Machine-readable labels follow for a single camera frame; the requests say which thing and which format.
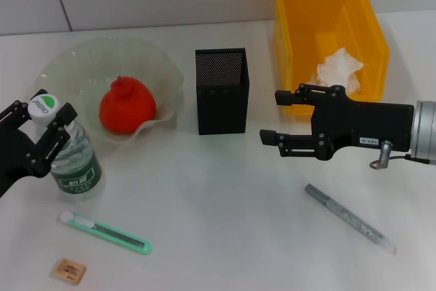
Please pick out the grey glitter pen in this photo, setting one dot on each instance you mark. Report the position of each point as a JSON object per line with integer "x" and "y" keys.
{"x": 344, "y": 214}

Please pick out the translucent green fruit plate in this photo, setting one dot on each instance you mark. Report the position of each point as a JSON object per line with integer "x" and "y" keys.
{"x": 85, "y": 56}

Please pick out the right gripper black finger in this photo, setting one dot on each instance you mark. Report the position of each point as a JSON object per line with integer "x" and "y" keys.
{"x": 293, "y": 144}
{"x": 289, "y": 97}

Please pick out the yellow plastic bin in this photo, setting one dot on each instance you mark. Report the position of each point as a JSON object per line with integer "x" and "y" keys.
{"x": 306, "y": 15}

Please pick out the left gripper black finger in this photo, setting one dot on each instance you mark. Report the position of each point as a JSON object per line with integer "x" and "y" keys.
{"x": 15, "y": 108}
{"x": 54, "y": 137}

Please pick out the red orange fruit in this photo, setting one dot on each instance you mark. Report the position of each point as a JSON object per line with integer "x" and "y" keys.
{"x": 129, "y": 107}

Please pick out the green white utility knife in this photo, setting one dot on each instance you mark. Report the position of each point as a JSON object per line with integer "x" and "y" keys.
{"x": 112, "y": 234}

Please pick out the white paper ball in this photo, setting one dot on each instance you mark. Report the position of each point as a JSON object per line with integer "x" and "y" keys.
{"x": 340, "y": 66}

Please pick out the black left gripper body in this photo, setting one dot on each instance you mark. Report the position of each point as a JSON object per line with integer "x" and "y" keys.
{"x": 13, "y": 154}

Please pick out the black mesh pen holder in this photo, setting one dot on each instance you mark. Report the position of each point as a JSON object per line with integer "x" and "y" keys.
{"x": 221, "y": 110}

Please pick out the tan eraser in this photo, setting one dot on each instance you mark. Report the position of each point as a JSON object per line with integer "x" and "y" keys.
{"x": 69, "y": 270}

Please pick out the silver right wrist connector plug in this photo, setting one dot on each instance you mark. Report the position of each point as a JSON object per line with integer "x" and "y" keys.
{"x": 384, "y": 153}

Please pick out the clear green label water bottle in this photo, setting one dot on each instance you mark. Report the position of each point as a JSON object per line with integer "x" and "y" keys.
{"x": 76, "y": 168}

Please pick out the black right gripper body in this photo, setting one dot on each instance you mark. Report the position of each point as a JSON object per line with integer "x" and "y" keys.
{"x": 368, "y": 124}

